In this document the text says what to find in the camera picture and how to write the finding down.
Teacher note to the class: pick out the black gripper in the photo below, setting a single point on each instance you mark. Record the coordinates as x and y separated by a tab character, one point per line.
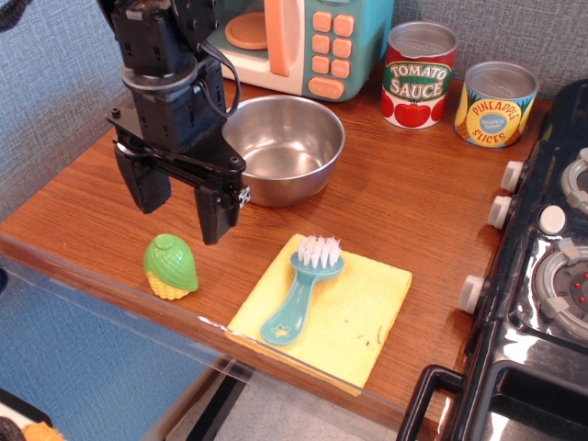
174	131

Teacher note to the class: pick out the stainless steel pot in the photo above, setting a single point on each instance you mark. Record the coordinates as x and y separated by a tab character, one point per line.
290	145

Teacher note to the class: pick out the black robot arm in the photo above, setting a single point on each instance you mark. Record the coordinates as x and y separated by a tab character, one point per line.
160	37

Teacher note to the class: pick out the toy corn with green husk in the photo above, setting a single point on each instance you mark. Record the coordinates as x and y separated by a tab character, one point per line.
170	267

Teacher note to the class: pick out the teal toy brush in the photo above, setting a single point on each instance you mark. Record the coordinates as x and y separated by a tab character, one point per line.
316	259

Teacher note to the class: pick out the clear acrylic table guard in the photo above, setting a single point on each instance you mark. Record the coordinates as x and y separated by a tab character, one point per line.
209	342

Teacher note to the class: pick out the yellow cloth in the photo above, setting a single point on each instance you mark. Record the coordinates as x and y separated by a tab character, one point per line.
348	323

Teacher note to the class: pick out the teal toy microwave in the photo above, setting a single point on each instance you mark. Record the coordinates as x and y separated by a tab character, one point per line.
322	50

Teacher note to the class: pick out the orange fuzzy object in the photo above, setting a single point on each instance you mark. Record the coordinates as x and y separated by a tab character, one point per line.
41	432

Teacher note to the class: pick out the tomato sauce can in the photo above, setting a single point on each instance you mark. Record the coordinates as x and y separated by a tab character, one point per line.
418	68

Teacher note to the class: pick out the pineapple slices can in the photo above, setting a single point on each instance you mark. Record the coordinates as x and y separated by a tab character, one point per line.
495	103

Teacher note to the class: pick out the black toy stove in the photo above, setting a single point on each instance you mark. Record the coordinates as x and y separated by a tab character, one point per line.
526	357

